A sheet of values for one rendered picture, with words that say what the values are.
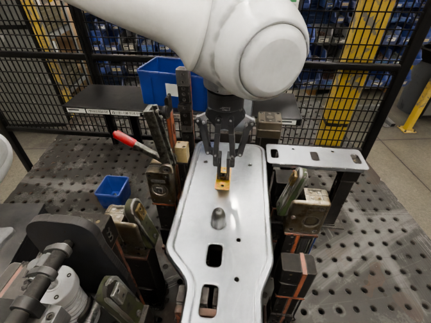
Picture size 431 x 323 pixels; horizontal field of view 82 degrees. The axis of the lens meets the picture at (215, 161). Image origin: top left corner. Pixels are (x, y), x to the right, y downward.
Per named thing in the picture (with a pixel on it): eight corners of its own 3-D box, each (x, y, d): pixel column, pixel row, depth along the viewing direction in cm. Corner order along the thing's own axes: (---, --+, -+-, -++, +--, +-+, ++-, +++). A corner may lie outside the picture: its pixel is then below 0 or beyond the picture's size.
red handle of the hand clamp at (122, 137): (171, 166, 62) (111, 134, 57) (167, 172, 63) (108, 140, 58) (175, 156, 65) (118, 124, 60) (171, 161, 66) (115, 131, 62)
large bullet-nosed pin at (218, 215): (224, 234, 56) (225, 215, 52) (210, 232, 56) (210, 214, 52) (226, 222, 59) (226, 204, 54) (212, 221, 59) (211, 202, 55)
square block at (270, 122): (268, 200, 102) (283, 124, 79) (248, 198, 102) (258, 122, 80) (267, 186, 108) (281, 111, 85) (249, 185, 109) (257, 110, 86)
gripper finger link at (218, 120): (222, 118, 52) (215, 117, 52) (217, 159, 59) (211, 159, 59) (224, 109, 55) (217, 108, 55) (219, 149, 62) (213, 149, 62)
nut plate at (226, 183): (229, 190, 61) (229, 186, 61) (214, 189, 62) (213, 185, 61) (231, 168, 68) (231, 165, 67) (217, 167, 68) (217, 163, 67)
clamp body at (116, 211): (165, 314, 69) (140, 235, 46) (126, 309, 70) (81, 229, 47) (173, 281, 77) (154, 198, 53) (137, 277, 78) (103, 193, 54)
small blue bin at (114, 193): (124, 212, 97) (118, 196, 91) (99, 209, 98) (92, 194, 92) (134, 191, 105) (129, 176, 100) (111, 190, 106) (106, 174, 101)
